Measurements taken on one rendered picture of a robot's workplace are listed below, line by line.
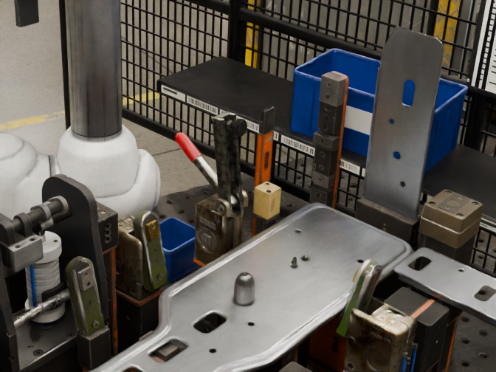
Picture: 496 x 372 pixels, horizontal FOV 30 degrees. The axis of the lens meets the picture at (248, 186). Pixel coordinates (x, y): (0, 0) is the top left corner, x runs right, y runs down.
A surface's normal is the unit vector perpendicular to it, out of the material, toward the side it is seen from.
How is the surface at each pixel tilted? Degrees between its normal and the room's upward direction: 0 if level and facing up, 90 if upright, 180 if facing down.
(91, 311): 78
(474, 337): 0
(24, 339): 0
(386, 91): 90
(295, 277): 0
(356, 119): 90
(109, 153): 53
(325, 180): 90
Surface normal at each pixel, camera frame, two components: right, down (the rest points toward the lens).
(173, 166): 0.05, -0.87
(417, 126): -0.65, 0.35
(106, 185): 0.27, 0.44
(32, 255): 0.76, 0.36
